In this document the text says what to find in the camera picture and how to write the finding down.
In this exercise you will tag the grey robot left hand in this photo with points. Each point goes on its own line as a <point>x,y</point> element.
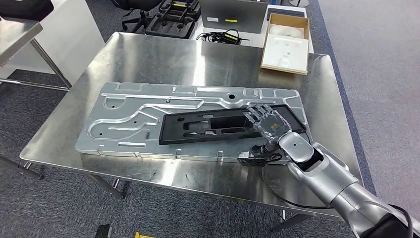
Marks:
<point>103,231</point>

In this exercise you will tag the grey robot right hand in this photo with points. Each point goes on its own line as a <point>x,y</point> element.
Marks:
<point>272,126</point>

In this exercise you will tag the black plastic frame part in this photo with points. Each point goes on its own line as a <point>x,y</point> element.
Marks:
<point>170,131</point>

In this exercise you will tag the stainless steel workbench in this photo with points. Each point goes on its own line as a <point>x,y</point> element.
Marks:
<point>147,59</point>

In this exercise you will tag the white foam insert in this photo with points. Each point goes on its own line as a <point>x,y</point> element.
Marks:
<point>285,54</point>

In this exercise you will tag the white bagged item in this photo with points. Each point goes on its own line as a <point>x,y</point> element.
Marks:
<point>285,31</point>

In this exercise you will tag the brown cardboard box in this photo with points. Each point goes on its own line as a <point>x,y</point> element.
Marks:
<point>306,23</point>

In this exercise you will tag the grey metal case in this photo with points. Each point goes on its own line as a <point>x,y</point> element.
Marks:
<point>236,14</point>

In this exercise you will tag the grey round stand base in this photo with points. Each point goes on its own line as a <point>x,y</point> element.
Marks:
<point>299,3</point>

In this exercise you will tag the stamped metal sheet panel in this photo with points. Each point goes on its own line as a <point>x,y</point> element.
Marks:
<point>131,108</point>

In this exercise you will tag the black moulded foam tray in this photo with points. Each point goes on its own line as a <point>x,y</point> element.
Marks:
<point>154,31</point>
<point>193,10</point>

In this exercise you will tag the black office chair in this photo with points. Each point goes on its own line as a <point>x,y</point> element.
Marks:
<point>137,4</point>

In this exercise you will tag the white block cabinet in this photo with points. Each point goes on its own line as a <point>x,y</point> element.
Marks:
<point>72,42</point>

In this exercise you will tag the black case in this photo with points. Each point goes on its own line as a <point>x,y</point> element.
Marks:
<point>23,8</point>

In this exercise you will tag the steel frame table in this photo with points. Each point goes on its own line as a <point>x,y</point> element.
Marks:
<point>16,36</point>

